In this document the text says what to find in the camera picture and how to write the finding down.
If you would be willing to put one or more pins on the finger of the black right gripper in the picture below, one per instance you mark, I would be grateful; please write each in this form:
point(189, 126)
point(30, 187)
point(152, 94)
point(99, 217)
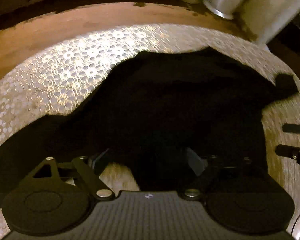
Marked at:
point(288, 152)
point(291, 128)

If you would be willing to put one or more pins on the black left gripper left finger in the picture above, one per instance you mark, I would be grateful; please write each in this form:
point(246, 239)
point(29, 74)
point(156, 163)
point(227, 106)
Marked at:
point(68, 181)

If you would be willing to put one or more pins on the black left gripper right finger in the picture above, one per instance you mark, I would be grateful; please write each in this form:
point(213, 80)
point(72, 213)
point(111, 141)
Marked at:
point(196, 183)

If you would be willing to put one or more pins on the black garment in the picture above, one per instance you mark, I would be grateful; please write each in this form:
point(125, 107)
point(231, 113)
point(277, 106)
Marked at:
point(149, 111)

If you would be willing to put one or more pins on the floral lace tablecloth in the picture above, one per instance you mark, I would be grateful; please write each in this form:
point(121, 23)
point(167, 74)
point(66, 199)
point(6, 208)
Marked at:
point(240, 204)

